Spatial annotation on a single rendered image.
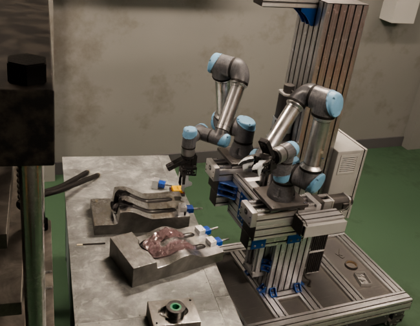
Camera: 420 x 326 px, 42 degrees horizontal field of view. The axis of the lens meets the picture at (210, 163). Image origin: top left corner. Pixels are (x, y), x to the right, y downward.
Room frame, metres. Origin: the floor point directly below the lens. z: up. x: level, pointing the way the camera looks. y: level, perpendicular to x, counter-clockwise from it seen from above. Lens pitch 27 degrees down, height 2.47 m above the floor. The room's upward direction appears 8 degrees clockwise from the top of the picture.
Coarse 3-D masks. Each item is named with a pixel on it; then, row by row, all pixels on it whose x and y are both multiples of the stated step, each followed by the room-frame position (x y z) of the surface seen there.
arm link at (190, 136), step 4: (184, 128) 2.63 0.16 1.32; (188, 128) 2.63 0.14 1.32; (192, 128) 2.64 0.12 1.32; (184, 132) 2.61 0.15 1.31; (188, 132) 2.60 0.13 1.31; (192, 132) 2.60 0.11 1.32; (196, 132) 2.62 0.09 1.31; (184, 136) 2.60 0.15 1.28; (188, 136) 2.60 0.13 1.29; (192, 136) 2.60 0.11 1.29; (196, 136) 2.63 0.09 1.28; (184, 140) 2.60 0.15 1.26; (188, 140) 2.60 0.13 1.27; (192, 140) 2.60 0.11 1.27; (196, 140) 2.64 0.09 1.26; (184, 144) 2.60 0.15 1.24; (188, 144) 2.60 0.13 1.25; (192, 144) 2.60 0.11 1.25; (184, 148) 2.60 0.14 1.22; (188, 148) 2.60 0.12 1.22; (192, 148) 2.60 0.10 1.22
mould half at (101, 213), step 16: (160, 192) 2.68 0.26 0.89; (176, 192) 2.70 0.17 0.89; (96, 208) 2.47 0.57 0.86; (128, 208) 2.39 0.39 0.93; (160, 208) 2.51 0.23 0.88; (176, 208) 2.52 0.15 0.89; (96, 224) 2.32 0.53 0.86; (112, 224) 2.34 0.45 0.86; (128, 224) 2.36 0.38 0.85; (144, 224) 2.39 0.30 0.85; (160, 224) 2.42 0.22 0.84; (176, 224) 2.45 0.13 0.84
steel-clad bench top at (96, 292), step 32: (64, 160) 3.06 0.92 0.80; (96, 160) 3.11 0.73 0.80; (128, 160) 3.17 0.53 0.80; (160, 160) 3.23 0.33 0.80; (96, 192) 2.73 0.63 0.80; (192, 224) 2.52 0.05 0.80; (96, 256) 2.14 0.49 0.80; (96, 288) 1.91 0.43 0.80; (128, 288) 1.94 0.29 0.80; (160, 288) 1.97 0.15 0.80; (192, 288) 2.00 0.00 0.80; (224, 288) 2.03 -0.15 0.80; (96, 320) 1.72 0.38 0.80; (128, 320) 1.74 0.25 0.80; (224, 320) 1.82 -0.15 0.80
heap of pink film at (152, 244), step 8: (160, 232) 2.24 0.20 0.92; (168, 232) 2.25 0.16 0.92; (176, 232) 2.28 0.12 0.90; (144, 240) 2.20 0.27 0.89; (152, 240) 2.20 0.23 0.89; (160, 240) 2.21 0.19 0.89; (176, 240) 2.20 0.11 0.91; (184, 240) 2.22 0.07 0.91; (152, 248) 2.13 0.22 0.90; (160, 248) 2.13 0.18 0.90; (168, 248) 2.15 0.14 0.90; (176, 248) 2.14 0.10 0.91; (184, 248) 2.16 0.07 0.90; (192, 248) 2.20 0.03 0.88; (152, 256) 2.10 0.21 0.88; (160, 256) 2.10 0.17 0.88
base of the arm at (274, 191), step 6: (270, 186) 2.55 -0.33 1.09; (276, 186) 2.51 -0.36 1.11; (282, 186) 2.50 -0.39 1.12; (288, 186) 2.50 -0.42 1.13; (294, 186) 2.55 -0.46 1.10; (270, 192) 2.52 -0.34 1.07; (276, 192) 2.50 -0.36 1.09; (282, 192) 2.49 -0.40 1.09; (288, 192) 2.50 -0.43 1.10; (294, 192) 2.55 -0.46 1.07; (270, 198) 2.51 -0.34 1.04; (276, 198) 2.49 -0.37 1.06; (282, 198) 2.48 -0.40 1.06; (288, 198) 2.49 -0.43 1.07; (294, 198) 2.53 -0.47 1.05
